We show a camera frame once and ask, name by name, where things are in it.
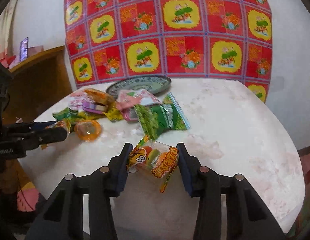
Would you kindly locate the colourful gummy candy bag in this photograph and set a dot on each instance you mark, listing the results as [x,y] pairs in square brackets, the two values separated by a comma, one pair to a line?
[154,158]

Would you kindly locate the orange gummy candy bag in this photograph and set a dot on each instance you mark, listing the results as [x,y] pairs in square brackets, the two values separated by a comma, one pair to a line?
[57,132]

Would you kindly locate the orange jelly cup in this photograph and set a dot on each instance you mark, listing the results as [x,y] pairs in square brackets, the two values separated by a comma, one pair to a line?
[88,130]

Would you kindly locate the wooden cabinet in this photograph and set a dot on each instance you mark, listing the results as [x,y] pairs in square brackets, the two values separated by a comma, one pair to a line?
[39,82]

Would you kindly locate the yellow small snack packet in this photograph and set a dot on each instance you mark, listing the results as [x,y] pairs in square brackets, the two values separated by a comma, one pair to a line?
[112,113]

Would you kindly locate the blue patterned ceramic plate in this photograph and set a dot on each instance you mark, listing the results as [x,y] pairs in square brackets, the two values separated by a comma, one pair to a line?
[155,84]

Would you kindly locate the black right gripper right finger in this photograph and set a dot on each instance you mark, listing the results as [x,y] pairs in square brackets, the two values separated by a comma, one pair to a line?
[248,217]

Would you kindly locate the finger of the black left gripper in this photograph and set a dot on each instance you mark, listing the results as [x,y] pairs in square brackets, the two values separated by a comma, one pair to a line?
[27,127]
[33,140]

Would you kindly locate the small green pea packet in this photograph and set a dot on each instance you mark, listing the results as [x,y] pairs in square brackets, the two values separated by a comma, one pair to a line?
[67,114]

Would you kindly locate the green pea snack bag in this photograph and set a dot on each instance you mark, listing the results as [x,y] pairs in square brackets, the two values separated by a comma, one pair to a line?
[157,119]

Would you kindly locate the pink white snack bag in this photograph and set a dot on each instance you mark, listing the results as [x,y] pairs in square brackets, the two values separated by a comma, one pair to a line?
[76,100]

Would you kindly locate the red yellow floral cloth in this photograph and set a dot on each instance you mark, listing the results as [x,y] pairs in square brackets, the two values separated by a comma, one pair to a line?
[110,40]

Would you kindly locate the purple tin box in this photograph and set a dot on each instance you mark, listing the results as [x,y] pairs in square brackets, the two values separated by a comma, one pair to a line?
[93,107]

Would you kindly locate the orange chip bag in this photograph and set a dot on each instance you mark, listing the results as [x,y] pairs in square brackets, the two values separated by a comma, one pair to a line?
[99,96]

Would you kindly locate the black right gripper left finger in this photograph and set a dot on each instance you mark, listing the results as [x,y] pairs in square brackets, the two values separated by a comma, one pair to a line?
[62,214]

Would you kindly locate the pink snack packet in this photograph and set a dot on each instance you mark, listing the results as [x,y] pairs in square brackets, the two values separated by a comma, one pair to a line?
[127,99]

